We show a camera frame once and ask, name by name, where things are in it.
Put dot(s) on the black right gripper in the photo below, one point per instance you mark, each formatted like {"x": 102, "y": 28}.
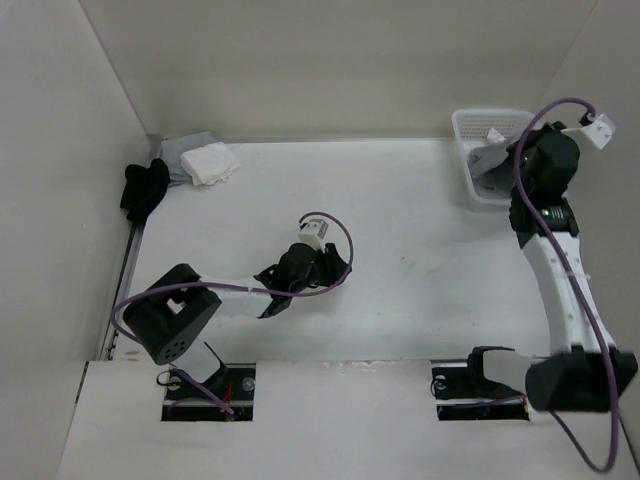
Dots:
{"x": 535, "y": 135}

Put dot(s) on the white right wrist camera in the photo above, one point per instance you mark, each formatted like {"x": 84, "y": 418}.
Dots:
{"x": 594, "y": 136}

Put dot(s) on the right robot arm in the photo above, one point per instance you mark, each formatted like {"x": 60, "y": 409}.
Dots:
{"x": 584, "y": 371}

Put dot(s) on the white plastic basket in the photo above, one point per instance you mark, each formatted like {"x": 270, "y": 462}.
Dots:
{"x": 482, "y": 137}

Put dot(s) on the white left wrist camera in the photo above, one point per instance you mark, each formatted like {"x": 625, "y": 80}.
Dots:
{"x": 312, "y": 233}

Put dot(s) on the black tank top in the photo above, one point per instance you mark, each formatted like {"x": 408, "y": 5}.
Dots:
{"x": 144, "y": 189}

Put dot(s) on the folded light grey tank top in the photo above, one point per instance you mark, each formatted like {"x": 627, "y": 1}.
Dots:
{"x": 172, "y": 149}

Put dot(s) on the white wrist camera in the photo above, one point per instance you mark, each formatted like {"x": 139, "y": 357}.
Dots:
{"x": 594, "y": 136}
{"x": 312, "y": 233}

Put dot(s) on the folded white tank top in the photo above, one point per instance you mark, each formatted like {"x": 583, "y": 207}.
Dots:
{"x": 210, "y": 164}

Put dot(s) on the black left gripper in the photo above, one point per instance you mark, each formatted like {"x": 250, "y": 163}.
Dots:
{"x": 333, "y": 267}

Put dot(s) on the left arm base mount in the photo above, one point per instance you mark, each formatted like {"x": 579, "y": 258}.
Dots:
{"x": 227, "y": 397}

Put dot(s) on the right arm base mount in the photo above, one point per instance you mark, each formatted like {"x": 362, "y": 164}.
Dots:
{"x": 459, "y": 397}

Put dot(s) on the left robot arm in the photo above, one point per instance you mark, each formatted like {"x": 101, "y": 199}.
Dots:
{"x": 170, "y": 324}

